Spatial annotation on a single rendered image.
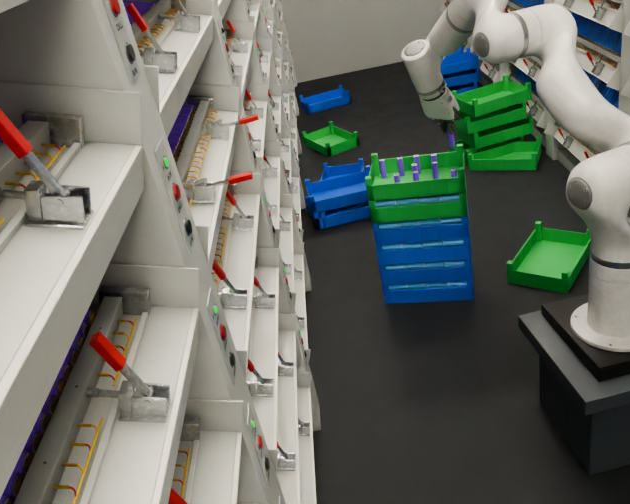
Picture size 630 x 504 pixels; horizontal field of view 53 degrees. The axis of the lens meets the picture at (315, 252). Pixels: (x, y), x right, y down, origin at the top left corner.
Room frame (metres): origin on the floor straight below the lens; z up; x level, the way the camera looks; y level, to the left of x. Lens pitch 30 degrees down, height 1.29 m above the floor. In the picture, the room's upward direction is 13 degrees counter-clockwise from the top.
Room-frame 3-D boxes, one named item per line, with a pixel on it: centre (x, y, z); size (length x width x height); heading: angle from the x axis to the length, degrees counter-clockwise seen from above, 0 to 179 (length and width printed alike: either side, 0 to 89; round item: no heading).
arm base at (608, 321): (1.09, -0.63, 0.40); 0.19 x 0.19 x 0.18
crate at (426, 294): (1.85, -0.37, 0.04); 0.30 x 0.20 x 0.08; 73
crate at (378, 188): (1.85, -0.37, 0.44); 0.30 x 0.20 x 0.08; 73
